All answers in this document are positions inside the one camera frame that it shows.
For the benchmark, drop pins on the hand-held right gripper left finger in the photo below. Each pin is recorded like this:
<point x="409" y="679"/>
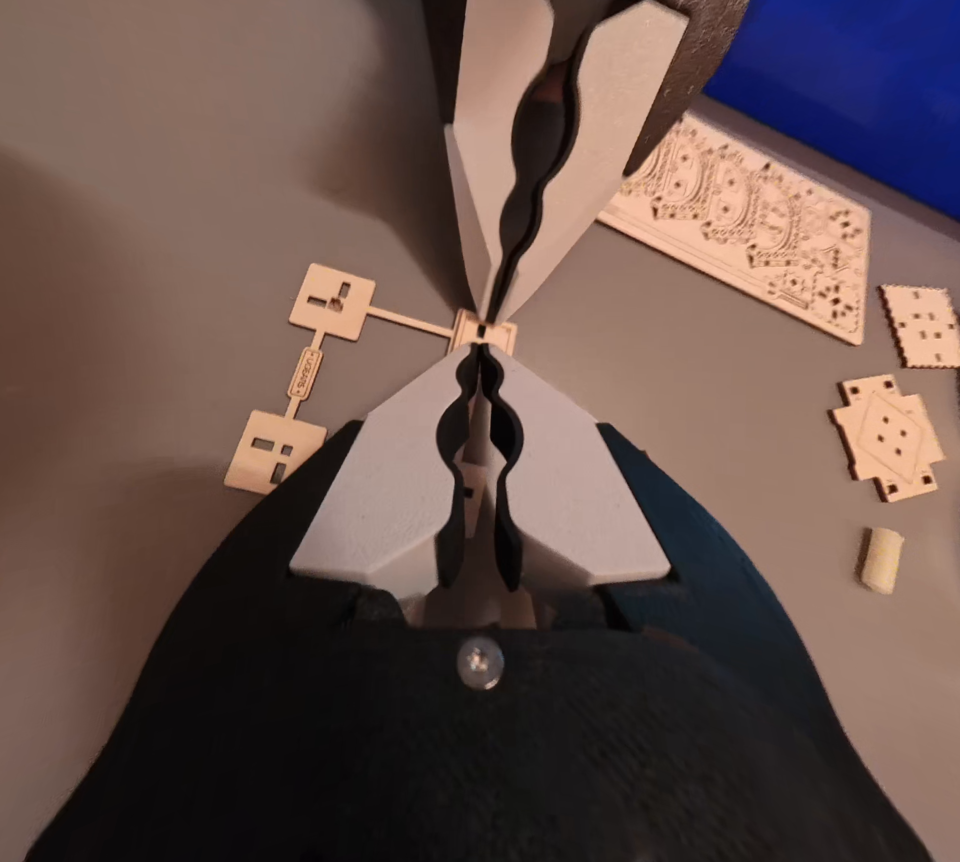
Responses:
<point x="375" y="502"/>

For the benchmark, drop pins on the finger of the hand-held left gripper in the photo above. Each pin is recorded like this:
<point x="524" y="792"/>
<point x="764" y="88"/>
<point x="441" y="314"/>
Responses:
<point x="495" y="37"/>
<point x="630" y="89"/>

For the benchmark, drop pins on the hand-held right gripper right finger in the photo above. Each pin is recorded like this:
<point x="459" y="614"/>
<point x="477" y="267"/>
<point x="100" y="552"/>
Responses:
<point x="585" y="502"/>

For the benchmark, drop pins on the wooden frame with four squares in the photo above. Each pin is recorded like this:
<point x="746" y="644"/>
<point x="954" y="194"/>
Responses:
<point x="315" y="326"/>

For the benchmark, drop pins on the small engraved wooden square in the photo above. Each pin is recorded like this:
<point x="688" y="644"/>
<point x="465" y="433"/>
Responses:
<point x="502" y="333"/>

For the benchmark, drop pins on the blue plastic bin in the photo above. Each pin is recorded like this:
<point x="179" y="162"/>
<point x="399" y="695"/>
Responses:
<point x="862" y="14"/>

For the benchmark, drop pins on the laser-cut wooden puzzle sheet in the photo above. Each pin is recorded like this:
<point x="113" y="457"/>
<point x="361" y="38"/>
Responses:
<point x="705" y="258"/>

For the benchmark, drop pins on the cross-shaped wooden panel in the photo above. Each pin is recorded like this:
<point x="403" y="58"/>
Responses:
<point x="855" y="442"/>

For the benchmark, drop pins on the pale wax cylinder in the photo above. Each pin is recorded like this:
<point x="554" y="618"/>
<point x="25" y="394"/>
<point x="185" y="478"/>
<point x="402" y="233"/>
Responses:
<point x="881" y="560"/>

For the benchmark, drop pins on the toothed wooden square panel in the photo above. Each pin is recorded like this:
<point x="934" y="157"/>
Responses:
<point x="900" y="344"/>

